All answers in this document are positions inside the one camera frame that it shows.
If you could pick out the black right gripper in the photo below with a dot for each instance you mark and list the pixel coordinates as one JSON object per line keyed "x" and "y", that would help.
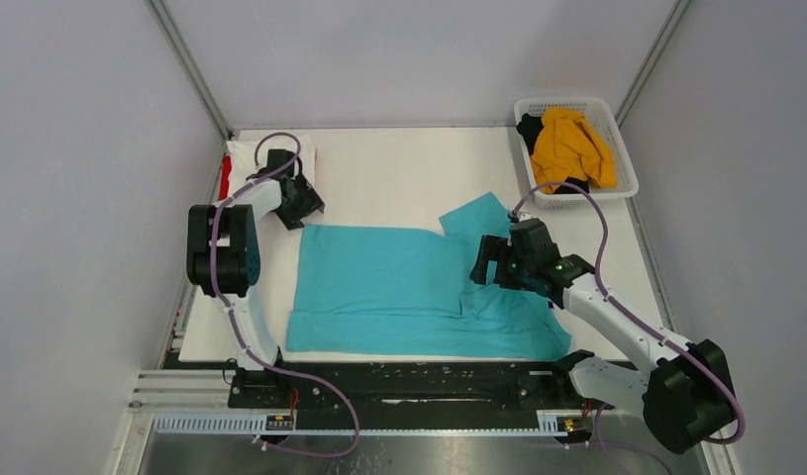
{"x": 497, "y": 248}

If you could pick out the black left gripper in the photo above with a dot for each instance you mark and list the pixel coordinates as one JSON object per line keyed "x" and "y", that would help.
{"x": 309, "y": 204}

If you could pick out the turquoise t-shirt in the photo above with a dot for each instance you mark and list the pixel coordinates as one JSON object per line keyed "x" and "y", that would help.
{"x": 398, "y": 291}

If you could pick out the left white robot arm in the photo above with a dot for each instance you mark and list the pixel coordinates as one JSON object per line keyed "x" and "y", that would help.
{"x": 223, "y": 257}

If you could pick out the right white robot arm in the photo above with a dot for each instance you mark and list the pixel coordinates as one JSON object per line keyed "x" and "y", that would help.
{"x": 681, "y": 390}

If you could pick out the white folded t-shirt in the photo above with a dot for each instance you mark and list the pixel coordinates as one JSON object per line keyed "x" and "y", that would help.
{"x": 244, "y": 164}

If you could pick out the red folded t-shirt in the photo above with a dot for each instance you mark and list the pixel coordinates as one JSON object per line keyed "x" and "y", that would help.
{"x": 224, "y": 184}

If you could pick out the orange t-shirt in basket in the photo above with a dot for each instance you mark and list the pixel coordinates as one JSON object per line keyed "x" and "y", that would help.
{"x": 568, "y": 147}

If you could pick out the black garment in basket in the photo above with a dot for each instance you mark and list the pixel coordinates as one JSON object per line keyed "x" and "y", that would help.
{"x": 529, "y": 128}

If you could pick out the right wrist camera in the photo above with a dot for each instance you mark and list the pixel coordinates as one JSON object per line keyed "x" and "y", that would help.
{"x": 516, "y": 217}

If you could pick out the white slotted cable duct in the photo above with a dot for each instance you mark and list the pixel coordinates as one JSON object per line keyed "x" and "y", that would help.
{"x": 267, "y": 425}

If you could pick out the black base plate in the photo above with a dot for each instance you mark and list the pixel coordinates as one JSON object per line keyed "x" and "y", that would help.
{"x": 412, "y": 394}

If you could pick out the aluminium frame rail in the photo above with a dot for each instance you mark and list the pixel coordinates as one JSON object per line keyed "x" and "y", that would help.
{"x": 180, "y": 389}

